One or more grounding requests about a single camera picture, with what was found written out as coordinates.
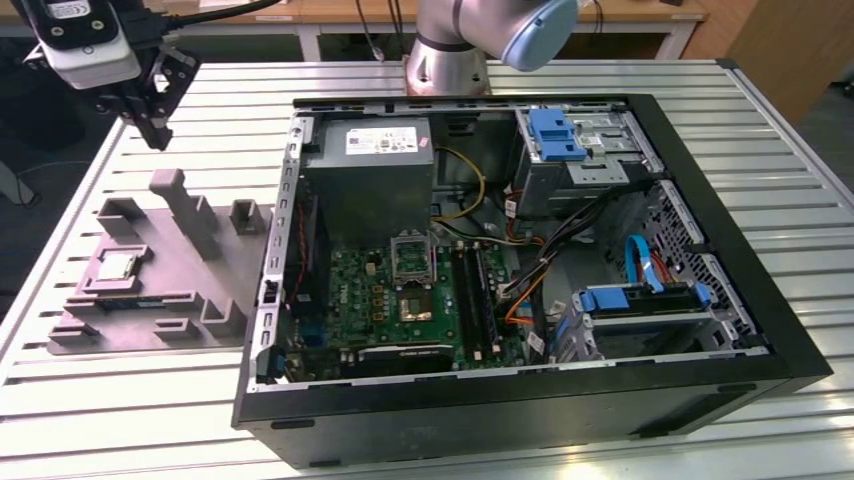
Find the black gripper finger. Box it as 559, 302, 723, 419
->
147, 47, 200, 150
24, 45, 156, 147

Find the silver CPU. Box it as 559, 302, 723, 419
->
92, 249, 143, 281

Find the grey parts rack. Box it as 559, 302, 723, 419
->
44, 167, 276, 357

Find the grey power supply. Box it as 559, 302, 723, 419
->
303, 115, 439, 251

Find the green RAM stick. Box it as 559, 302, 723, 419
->
92, 294, 196, 309

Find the black case fan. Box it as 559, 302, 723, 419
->
283, 174, 332, 321

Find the green motherboard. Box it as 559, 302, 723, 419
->
276, 238, 532, 384

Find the blue port connector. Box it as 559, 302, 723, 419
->
297, 322, 329, 350

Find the blue card latch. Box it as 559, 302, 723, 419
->
255, 346, 289, 385

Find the blue plastic drive carrier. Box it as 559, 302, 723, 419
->
524, 107, 591, 163

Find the black RAM slot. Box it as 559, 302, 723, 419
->
464, 244, 499, 355

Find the graphics card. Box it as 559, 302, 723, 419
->
337, 342, 456, 380

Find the metal drive cage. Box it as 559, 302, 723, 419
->
512, 106, 667, 217

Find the blue-edged RAM stick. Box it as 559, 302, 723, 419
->
474, 243, 507, 352

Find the wooden desk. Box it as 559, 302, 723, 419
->
0, 0, 710, 62

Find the hard disk in blue carrier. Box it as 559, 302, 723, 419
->
575, 282, 714, 316

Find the black PC case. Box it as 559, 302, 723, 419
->
229, 92, 835, 471

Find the wooden cabinet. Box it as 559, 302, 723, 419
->
680, 0, 854, 126

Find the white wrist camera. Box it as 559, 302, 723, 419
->
32, 0, 145, 91

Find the black camera cable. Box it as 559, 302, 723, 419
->
157, 0, 283, 31

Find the thin cable clear plug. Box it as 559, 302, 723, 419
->
351, 0, 406, 65

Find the red black twisted wire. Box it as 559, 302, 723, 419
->
284, 202, 316, 305

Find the yellow wire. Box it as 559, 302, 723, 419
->
430, 146, 488, 221

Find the black white wire bundle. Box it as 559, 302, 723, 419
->
430, 218, 556, 250

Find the black cable bundle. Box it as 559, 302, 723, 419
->
496, 177, 668, 301

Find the orange wire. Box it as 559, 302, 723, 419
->
503, 294, 536, 332

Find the blue data wire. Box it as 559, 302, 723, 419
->
623, 233, 670, 297

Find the red data wire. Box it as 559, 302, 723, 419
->
650, 248, 676, 290

